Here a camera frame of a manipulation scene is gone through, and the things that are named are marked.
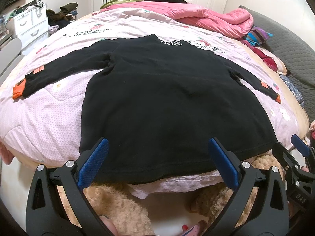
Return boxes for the black sweater orange cuffs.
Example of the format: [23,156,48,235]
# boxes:
[13,35,280,184]

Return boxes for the dark clothes pile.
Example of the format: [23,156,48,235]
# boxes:
[46,2,78,29]

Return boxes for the right hand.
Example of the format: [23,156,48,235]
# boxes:
[310,120,315,139]

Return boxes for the left hand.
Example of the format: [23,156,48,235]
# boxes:
[99,215,119,236]

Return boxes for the blue floral fabric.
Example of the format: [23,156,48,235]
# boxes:
[279,75,304,108]

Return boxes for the pink strawberry print quilt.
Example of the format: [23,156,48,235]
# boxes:
[0,6,302,199]

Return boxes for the red garment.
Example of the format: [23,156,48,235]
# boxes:
[241,40,278,72]

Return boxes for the grey quilted headboard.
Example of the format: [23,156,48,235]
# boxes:
[239,5,315,94]

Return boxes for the beige fleece blanket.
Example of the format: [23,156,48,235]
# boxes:
[0,137,311,236]

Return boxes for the striped colourful garment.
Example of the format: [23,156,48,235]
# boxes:
[244,26,273,46]

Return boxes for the bright pink comforter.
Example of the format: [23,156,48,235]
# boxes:
[100,1,254,38]

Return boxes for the grey chair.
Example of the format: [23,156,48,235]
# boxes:
[0,38,25,85]

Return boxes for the white drawer cabinet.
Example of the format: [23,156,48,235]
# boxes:
[13,4,49,50]

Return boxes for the olive green garment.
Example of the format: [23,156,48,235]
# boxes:
[100,0,144,9]

